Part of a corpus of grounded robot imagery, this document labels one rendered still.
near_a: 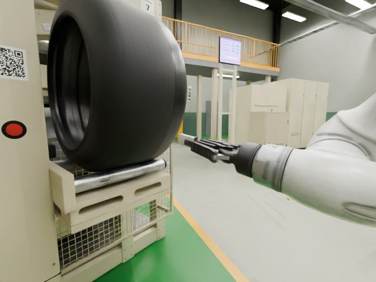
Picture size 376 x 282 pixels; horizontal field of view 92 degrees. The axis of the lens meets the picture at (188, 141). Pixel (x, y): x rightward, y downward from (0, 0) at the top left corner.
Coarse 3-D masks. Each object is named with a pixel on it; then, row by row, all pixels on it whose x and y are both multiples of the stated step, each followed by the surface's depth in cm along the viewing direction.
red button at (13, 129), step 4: (12, 124) 45; (16, 124) 45; (8, 128) 44; (12, 128) 44; (16, 128) 45; (20, 128) 46; (8, 132) 44; (12, 132) 45; (16, 132) 45; (20, 132) 46
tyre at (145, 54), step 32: (64, 0) 54; (96, 0) 46; (64, 32) 70; (96, 32) 43; (128, 32) 45; (160, 32) 55; (64, 64) 80; (96, 64) 44; (128, 64) 44; (160, 64) 51; (64, 96) 83; (96, 96) 46; (128, 96) 45; (160, 96) 52; (64, 128) 79; (96, 128) 48; (128, 128) 48; (160, 128) 57; (96, 160) 54; (128, 160) 58
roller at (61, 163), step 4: (60, 160) 72; (64, 160) 73; (68, 160) 73; (60, 164) 71; (64, 164) 72; (68, 164) 72; (72, 164) 74; (64, 168) 72; (68, 168) 73; (72, 168) 74
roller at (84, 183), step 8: (160, 160) 73; (120, 168) 61; (128, 168) 62; (136, 168) 64; (144, 168) 66; (152, 168) 69; (160, 168) 72; (80, 176) 52; (88, 176) 53; (96, 176) 54; (104, 176) 56; (112, 176) 57; (120, 176) 59; (128, 176) 62; (136, 176) 65; (80, 184) 50; (88, 184) 52; (96, 184) 54; (104, 184) 56
